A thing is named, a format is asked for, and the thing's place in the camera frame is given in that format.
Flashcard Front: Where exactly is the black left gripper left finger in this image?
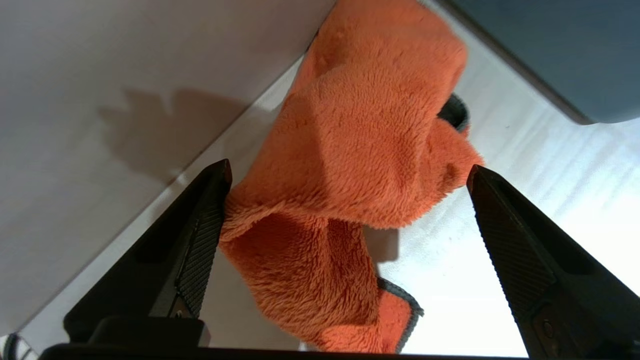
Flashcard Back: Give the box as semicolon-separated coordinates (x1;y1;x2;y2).
63;159;233;347

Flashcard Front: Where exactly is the blue-grey tissue box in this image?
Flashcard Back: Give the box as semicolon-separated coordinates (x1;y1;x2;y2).
440;0;640;125

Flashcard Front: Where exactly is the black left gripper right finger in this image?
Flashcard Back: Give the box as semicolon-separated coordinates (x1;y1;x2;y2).
466;164;640;360

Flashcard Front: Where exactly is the orange microfibre cloth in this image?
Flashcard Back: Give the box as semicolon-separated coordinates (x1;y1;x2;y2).
218;0;485;355

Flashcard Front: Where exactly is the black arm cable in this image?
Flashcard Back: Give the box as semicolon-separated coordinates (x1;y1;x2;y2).
1;333;39;360

